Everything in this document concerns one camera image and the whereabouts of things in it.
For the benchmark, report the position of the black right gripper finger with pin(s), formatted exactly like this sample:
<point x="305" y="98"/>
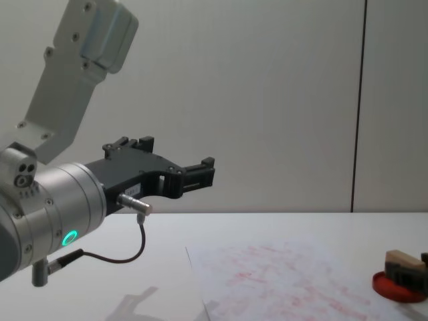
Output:
<point x="425" y="259"/>

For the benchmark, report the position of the white paper with red marks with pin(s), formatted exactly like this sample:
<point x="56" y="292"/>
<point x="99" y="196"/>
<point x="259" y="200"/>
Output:
<point x="284" y="284"/>

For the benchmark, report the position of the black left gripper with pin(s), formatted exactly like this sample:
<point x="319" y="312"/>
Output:
<point x="130" y="174"/>

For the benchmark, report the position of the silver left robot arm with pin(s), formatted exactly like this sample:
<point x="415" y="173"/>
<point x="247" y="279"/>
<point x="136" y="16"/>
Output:
<point x="67" y="200"/>

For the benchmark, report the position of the wooden stamp with black base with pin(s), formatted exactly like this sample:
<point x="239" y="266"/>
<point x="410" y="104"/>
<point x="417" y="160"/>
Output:
<point x="403" y="267"/>

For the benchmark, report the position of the red round ink pad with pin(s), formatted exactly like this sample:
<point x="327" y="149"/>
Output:
<point x="394" y="291"/>

